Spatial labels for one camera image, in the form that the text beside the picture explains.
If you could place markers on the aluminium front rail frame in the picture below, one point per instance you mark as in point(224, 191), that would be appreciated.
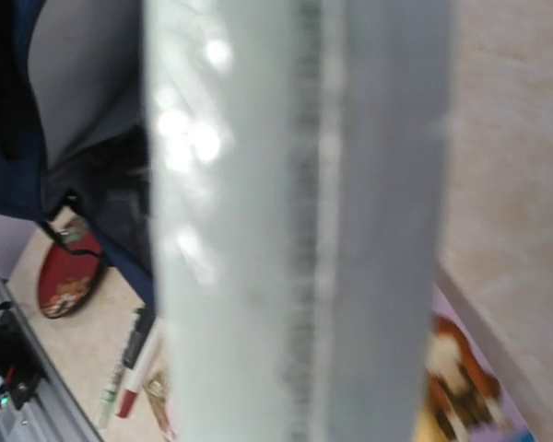
point(35, 403)

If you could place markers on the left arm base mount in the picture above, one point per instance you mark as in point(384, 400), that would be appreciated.
point(20, 369)

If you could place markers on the black blue highlighter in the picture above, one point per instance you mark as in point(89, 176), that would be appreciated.
point(144, 320)

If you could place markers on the navy blue student backpack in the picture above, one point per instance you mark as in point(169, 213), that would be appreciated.
point(72, 130)

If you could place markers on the blue white booklet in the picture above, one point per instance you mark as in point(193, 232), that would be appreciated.
point(463, 400)

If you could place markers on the illustrated taming shrew book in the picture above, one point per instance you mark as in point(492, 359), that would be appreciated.
point(157, 389)

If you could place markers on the red white marker pen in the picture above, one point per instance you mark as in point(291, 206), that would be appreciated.
point(138, 373)

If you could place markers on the red floral plate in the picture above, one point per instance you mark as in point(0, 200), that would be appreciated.
point(71, 270)

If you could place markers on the pale green book with barcode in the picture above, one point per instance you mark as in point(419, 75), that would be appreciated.
point(297, 151)

